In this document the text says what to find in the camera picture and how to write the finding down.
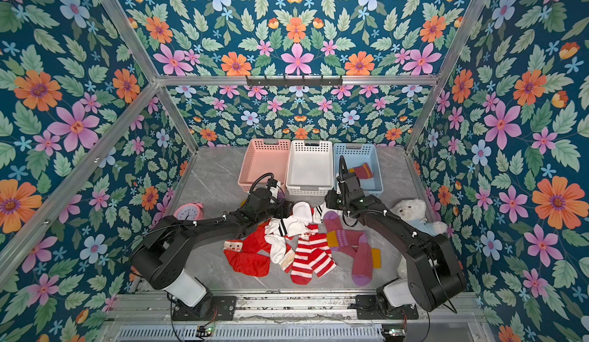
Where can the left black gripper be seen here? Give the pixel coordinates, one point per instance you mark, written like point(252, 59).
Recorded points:
point(279, 205)

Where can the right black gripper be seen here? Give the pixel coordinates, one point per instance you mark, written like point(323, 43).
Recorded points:
point(335, 200)

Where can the maroon purple cuff sock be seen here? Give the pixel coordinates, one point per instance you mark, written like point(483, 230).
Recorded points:
point(363, 172)

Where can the white sock black stripes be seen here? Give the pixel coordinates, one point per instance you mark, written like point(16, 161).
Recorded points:
point(319, 212)

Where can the red santa sock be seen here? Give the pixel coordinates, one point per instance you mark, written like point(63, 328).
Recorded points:
point(253, 265)

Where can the maroon sock yellow heel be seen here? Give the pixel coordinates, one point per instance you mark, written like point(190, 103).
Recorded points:
point(340, 239)

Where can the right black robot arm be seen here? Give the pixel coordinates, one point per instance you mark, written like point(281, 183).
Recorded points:
point(433, 273)

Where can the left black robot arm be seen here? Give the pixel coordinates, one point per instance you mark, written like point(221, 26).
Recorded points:
point(162, 254)

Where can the blue plastic basket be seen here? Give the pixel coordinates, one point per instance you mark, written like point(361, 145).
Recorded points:
point(357, 154)

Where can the white plastic basket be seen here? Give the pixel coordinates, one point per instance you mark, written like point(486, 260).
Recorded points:
point(310, 168)

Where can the pink plastic basket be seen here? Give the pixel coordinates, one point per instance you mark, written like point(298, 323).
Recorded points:
point(265, 156)

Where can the white ribbed sock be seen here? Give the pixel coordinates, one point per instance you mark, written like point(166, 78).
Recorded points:
point(277, 231)

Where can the red plain sock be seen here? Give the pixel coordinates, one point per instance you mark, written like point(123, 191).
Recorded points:
point(255, 238)

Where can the pink alarm clock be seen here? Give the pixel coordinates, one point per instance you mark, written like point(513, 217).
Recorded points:
point(192, 212)

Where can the red white striped sock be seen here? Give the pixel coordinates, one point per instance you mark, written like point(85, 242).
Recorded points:
point(320, 258)
point(301, 271)

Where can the white teddy bear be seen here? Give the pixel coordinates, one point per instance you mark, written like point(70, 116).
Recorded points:
point(413, 212)

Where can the maroon sock purple toe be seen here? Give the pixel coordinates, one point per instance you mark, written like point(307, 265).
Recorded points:
point(366, 259)

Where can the black hook rail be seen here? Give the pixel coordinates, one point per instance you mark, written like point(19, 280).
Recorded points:
point(294, 81)

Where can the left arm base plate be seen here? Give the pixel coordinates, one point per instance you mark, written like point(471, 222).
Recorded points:
point(209, 309)

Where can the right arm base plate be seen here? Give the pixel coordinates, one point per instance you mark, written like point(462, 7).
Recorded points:
point(376, 307)

